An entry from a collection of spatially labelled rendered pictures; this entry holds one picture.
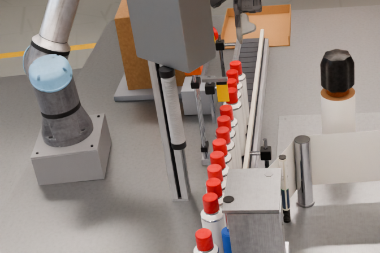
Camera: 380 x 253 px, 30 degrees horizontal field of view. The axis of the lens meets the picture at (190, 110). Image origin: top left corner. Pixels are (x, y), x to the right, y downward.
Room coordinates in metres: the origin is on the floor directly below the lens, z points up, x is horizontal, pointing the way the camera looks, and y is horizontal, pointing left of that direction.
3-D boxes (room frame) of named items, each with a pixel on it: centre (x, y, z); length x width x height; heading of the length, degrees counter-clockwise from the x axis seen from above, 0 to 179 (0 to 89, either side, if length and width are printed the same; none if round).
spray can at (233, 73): (1.74, -0.13, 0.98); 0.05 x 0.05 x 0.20
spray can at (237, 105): (1.64, -0.11, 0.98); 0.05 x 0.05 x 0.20
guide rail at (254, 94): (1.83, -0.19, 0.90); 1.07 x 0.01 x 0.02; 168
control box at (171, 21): (1.47, 0.01, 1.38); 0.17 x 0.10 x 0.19; 43
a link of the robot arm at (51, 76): (1.80, 0.37, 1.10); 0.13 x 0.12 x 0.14; 17
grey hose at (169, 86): (1.42, 0.04, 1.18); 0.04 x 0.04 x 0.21
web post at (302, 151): (1.38, -0.25, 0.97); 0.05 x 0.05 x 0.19
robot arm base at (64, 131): (1.80, 0.37, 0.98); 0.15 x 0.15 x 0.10
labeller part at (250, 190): (1.12, -0.10, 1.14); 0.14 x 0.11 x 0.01; 168
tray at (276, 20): (2.53, -0.31, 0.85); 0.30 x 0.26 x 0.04; 168
